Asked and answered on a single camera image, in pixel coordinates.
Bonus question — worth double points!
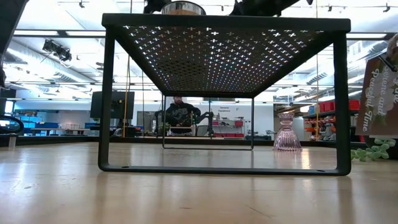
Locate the yellow hanging cable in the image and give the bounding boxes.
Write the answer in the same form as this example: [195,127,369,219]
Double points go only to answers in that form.
[123,55,131,138]

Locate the black perforated metal shelf riser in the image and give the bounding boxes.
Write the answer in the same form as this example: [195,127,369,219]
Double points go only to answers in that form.
[98,12,353,177]

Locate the blue plastic storage bins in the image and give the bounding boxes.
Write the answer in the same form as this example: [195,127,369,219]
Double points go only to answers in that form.
[14,115,44,128]

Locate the person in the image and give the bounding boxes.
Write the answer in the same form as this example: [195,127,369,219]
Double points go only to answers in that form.
[164,95,202,136]

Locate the silver metal candle holder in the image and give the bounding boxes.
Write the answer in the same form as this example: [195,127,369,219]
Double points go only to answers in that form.
[160,0,207,16]

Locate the brown printed sign card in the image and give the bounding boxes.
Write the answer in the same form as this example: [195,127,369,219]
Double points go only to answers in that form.
[355,32,398,137]

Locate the long background work desk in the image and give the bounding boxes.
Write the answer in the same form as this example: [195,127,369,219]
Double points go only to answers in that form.
[30,126,91,136]

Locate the large black wall monitor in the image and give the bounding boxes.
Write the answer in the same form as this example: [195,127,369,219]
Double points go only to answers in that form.
[90,90,136,120]

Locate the pink ribbed glass candle holder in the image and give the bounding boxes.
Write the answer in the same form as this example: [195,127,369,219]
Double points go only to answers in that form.
[272,111,303,152]

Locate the black looped cable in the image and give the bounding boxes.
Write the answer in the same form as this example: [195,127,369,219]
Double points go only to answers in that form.
[0,114,25,135]

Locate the green artificial succulent plant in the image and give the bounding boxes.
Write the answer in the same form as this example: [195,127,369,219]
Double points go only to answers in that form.
[350,138,397,163]

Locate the black aluminium table frame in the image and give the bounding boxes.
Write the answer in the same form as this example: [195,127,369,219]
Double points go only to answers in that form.
[0,136,398,148]

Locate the black ceiling mounted device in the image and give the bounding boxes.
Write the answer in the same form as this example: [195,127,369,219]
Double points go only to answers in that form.
[42,39,73,63]

